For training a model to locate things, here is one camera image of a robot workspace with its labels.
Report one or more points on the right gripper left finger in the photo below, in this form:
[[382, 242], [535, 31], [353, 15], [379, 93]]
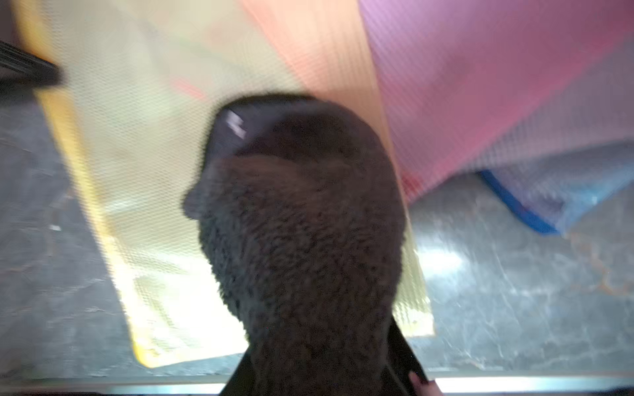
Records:
[[242, 381]]

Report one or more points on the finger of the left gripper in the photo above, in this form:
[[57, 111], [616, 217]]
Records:
[[28, 69]]

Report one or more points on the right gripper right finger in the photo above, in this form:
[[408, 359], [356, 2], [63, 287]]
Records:
[[401, 362]]

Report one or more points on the yellow mesh document bag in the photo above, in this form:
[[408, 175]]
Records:
[[141, 82]]

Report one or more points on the blue mesh document bag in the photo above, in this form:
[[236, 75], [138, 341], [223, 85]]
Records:
[[550, 194]]

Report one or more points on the pink mesh document bag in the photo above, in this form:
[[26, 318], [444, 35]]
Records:
[[457, 75]]

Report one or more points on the aluminium front rail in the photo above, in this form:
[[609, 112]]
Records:
[[322, 383]]

